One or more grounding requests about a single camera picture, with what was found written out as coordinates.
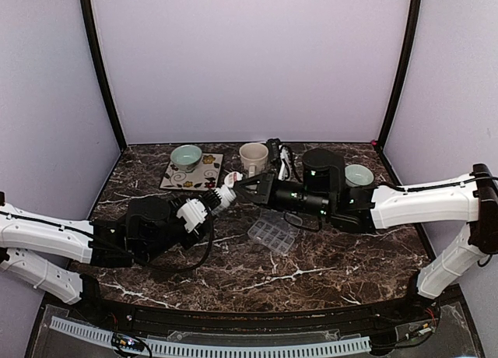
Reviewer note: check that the beige ceramic mug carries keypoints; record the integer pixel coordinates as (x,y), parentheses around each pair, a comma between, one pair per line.
(254,158)

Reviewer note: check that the floral square coaster tile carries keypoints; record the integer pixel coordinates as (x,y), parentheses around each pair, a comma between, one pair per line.
(203,178)

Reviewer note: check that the black front table rail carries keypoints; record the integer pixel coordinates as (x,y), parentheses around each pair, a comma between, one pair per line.
(376,318)

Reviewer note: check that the black right frame post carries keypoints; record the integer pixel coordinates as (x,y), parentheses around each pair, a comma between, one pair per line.
(401,72)

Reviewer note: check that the small white bottle cap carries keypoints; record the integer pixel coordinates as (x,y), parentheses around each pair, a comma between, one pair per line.
(232,178)

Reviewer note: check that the celadon green bowl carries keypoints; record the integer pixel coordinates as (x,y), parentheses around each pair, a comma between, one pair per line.
(357,175)
(186,157)

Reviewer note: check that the right celadon green bowl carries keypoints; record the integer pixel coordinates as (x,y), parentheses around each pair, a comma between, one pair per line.
(357,175)

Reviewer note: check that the left celadon green bowl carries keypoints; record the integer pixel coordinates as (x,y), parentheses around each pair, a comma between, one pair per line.
(186,157)

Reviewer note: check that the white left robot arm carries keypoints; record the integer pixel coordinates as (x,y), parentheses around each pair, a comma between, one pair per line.
(149,228)

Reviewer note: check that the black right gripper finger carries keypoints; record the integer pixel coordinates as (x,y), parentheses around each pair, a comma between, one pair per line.
(248,184)
(249,197)

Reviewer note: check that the white pill bottle orange label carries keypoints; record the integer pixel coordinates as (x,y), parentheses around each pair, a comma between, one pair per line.
(221,197)

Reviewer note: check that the clear plastic pill organizer box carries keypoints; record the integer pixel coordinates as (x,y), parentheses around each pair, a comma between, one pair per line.
(275,230)

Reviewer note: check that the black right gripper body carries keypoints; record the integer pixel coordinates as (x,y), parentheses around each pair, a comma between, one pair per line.
(268,187)

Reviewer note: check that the black left frame post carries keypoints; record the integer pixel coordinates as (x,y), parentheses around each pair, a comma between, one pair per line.
(100,72)

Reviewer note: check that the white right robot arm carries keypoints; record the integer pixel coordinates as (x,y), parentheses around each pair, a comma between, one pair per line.
(324,193)

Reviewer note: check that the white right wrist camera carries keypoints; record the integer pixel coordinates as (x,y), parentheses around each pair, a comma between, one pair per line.
(281,157)

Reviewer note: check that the black frame post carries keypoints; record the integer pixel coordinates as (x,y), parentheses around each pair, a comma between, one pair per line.
(401,72)
(100,72)

